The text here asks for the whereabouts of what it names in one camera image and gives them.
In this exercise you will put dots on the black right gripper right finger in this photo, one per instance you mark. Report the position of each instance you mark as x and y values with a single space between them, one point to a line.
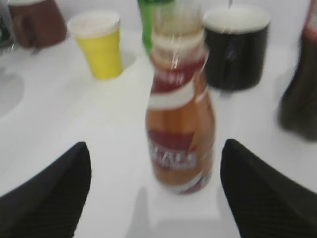
264 202

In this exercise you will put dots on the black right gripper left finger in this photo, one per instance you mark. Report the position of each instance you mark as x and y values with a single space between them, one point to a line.
50 204

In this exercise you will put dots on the brown Nescafe coffee bottle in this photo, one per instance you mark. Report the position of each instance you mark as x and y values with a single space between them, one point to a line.
180 121

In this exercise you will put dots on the yellow paper cup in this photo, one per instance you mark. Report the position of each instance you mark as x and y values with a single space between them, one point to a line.
97 33

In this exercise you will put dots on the cola bottle red label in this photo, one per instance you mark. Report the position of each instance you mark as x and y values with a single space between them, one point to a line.
298 105

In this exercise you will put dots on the clear water bottle green label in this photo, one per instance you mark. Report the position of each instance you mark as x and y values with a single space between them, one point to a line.
7 37

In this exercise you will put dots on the black ceramic mug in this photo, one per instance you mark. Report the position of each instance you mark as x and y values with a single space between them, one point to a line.
237 39

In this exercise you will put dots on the dark red ceramic mug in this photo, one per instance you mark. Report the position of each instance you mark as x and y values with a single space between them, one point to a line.
37 23

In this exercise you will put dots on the green soda bottle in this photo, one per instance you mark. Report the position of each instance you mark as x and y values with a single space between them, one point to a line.
147 9

